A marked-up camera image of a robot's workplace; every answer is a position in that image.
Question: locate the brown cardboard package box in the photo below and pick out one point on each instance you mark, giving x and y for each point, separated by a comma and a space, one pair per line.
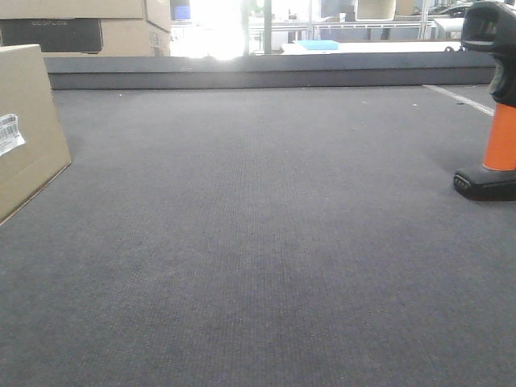
26, 91

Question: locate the black orange barcode scanner gun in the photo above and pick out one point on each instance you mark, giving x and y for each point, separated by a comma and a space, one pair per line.
489, 26

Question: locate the large cardboard box upper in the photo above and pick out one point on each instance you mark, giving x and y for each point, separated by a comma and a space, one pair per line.
156, 12

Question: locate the large cardboard box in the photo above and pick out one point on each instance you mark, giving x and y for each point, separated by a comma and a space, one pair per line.
156, 12
87, 37

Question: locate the large cardboard box lower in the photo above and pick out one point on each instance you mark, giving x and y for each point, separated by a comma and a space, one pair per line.
87, 37

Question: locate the blue flat tray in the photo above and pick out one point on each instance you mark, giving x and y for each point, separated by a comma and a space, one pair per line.
318, 45

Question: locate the white background table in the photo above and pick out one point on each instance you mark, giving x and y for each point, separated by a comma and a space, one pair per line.
384, 46

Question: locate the dark grey raised ledge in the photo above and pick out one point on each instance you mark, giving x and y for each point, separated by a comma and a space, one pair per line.
272, 71

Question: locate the white barcode label sticker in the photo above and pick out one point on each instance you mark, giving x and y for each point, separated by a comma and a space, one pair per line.
10, 135

